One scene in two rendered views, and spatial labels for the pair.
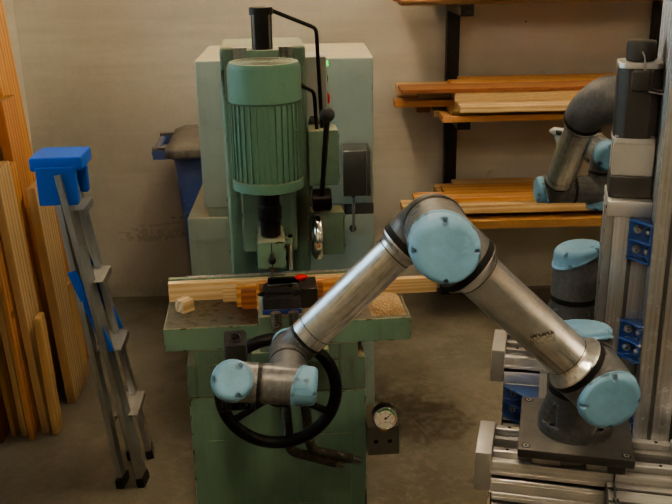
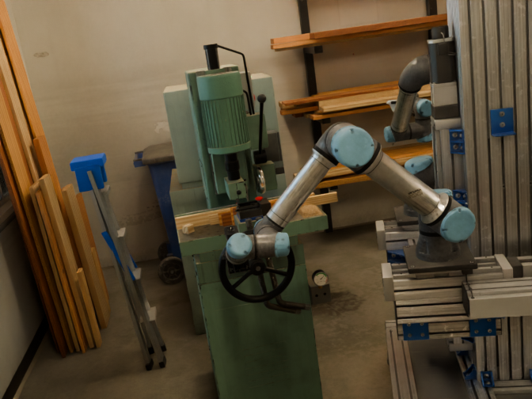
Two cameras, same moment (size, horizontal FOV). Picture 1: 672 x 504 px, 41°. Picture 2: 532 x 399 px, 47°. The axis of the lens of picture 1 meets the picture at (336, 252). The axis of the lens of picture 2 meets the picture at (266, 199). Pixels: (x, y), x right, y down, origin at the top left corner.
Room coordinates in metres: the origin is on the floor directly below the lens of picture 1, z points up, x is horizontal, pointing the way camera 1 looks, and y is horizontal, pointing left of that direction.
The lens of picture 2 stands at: (-0.30, 0.21, 1.63)
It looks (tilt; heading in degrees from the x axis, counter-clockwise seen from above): 15 degrees down; 356
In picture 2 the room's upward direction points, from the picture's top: 8 degrees counter-clockwise
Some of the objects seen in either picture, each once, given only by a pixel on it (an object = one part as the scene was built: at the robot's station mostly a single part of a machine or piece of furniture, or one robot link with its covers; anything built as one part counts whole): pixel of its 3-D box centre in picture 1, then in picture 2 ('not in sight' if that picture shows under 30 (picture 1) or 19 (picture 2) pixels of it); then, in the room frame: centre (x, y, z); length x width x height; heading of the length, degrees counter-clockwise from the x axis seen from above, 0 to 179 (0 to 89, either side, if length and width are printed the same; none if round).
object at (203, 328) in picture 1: (287, 325); (252, 231); (2.04, 0.12, 0.87); 0.61 x 0.30 x 0.06; 95
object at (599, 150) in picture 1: (604, 154); (423, 108); (2.37, -0.73, 1.21); 0.11 x 0.08 x 0.09; 1
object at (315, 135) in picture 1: (323, 154); (256, 131); (2.37, 0.03, 1.23); 0.09 x 0.08 x 0.15; 5
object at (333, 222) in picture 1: (327, 229); (264, 176); (2.34, 0.02, 1.02); 0.09 x 0.07 x 0.12; 95
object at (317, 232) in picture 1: (317, 236); (260, 180); (2.29, 0.05, 1.02); 0.12 x 0.03 x 0.12; 5
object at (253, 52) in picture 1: (262, 42); (213, 65); (2.29, 0.18, 1.54); 0.08 x 0.08 x 0.17; 5
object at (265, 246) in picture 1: (272, 249); (235, 188); (2.17, 0.16, 1.03); 0.14 x 0.07 x 0.09; 5
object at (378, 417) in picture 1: (384, 418); (320, 279); (1.96, -0.11, 0.65); 0.06 x 0.04 x 0.08; 95
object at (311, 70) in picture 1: (314, 83); (245, 89); (2.48, 0.05, 1.40); 0.10 x 0.06 x 0.16; 5
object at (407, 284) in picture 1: (330, 288); (274, 207); (2.16, 0.02, 0.92); 0.55 x 0.02 x 0.04; 95
